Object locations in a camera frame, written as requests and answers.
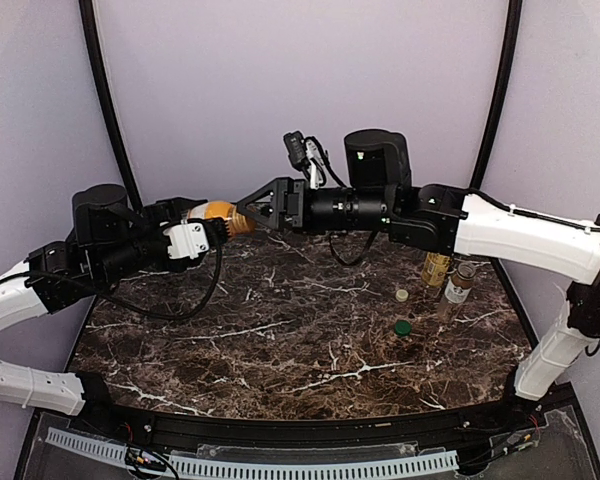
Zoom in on orange tea bottle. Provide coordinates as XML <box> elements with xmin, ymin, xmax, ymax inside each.
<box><xmin>186</xmin><ymin>201</ymin><xmax>237</xmax><ymax>237</ymax></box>

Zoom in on pale cream bottle cap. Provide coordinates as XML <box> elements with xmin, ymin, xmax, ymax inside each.
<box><xmin>395</xmin><ymin>289</ymin><xmax>409</xmax><ymax>303</ymax></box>

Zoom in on yellow tea bottle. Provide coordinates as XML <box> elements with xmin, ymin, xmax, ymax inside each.
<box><xmin>421</xmin><ymin>252</ymin><xmax>452</xmax><ymax>298</ymax></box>

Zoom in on green cap brown bottle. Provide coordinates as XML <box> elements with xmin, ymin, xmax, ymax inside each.
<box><xmin>436</xmin><ymin>261</ymin><xmax>476</xmax><ymax>321</ymax></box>

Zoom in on gold bottle cap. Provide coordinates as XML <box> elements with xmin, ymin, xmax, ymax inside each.
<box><xmin>227</xmin><ymin>206</ymin><xmax>256</xmax><ymax>237</ymax></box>

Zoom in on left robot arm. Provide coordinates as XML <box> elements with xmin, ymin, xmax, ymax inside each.
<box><xmin>0</xmin><ymin>184</ymin><xmax>207</xmax><ymax>416</ymax></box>

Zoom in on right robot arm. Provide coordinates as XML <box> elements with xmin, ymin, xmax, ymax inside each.
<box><xmin>238</xmin><ymin>129</ymin><xmax>600</xmax><ymax>402</ymax></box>

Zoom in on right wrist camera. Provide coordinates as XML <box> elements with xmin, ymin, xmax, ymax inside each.
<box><xmin>283</xmin><ymin>130</ymin><xmax>307</xmax><ymax>171</ymax></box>

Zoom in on left black frame post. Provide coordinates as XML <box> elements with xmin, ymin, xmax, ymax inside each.
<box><xmin>78</xmin><ymin>0</ymin><xmax>143</xmax><ymax>211</ymax></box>

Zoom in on black frame post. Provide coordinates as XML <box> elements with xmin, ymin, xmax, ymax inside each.
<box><xmin>469</xmin><ymin>0</ymin><xmax>523</xmax><ymax>189</ymax></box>
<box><xmin>78</xmin><ymin>0</ymin><xmax>143</xmax><ymax>211</ymax></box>

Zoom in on white slotted cable duct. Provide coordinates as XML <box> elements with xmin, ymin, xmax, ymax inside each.
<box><xmin>45</xmin><ymin>427</ymin><xmax>459</xmax><ymax>479</ymax></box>

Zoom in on right black frame post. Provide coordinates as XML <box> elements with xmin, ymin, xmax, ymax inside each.
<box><xmin>469</xmin><ymin>0</ymin><xmax>523</xmax><ymax>189</ymax></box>

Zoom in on black front rail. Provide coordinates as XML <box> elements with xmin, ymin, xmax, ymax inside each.
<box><xmin>70</xmin><ymin>401</ymin><xmax>546</xmax><ymax>450</ymax></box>

